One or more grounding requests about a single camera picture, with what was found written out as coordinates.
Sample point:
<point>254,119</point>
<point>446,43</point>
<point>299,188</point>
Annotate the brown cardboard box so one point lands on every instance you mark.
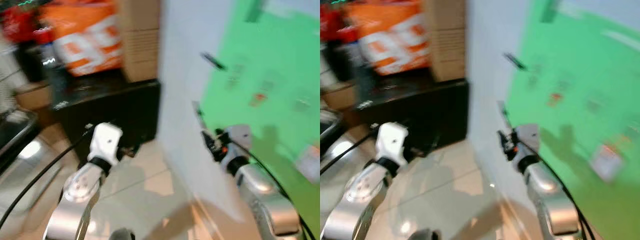
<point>140,40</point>
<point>446,40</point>

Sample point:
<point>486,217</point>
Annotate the black tape strip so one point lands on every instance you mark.
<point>503,115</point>
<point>214,61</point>
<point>551,10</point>
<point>255,10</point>
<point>515,61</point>
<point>198,115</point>

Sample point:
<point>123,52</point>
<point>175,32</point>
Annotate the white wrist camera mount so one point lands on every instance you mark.
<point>239,140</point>
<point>106,140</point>
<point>529,140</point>
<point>392,142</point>

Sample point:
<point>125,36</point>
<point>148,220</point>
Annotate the dark bottle with red cap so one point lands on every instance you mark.
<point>356,65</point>
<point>50,65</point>

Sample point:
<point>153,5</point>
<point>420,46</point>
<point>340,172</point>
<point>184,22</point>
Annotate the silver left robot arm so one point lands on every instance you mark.
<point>75,200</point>
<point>352,200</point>

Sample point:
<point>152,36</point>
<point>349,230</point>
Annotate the grey robot foot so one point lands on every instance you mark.
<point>425,235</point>
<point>122,235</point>

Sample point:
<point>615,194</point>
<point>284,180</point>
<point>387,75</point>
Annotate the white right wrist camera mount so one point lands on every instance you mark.
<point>529,140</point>
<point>239,140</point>

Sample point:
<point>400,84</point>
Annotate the orange and white bag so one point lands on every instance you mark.
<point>390,35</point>
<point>82,35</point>

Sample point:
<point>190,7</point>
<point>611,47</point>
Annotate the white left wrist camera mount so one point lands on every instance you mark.
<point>106,140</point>
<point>392,142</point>

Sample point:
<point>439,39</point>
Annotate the green wall sheet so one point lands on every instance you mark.
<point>280,55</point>
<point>590,55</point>

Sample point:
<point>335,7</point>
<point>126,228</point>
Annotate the red package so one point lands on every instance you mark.
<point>17,25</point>
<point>332,25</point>

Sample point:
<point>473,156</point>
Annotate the chrome frame chair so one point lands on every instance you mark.
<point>330,130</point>
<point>17,135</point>

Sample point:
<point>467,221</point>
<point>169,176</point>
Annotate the long white tape strip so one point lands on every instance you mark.
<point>622,40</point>

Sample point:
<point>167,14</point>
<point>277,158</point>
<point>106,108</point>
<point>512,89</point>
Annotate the black glossy cabinet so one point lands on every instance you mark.
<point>425,107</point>
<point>110,107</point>

